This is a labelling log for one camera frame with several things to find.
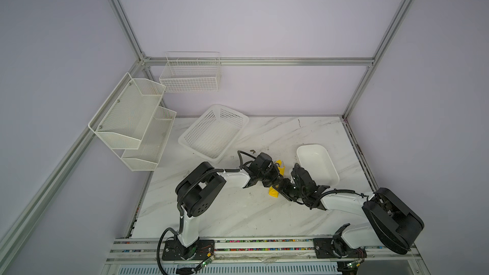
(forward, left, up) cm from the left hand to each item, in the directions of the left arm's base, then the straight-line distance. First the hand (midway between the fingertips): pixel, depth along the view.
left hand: (285, 177), depth 88 cm
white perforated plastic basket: (+30, +38, -5) cm, 49 cm away
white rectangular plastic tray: (+13, -19, -5) cm, 23 cm away
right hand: (-4, +6, -2) cm, 7 cm away
